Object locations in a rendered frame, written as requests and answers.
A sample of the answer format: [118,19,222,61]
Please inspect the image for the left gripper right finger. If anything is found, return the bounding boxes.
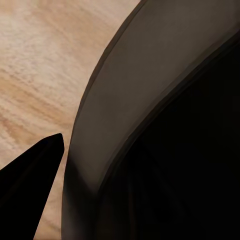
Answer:
[125,137,210,240]

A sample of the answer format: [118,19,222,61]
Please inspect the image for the cauldron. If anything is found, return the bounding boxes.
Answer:
[61,0,240,240]

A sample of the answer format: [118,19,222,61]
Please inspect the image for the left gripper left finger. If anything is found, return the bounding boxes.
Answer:
[0,133,65,240]

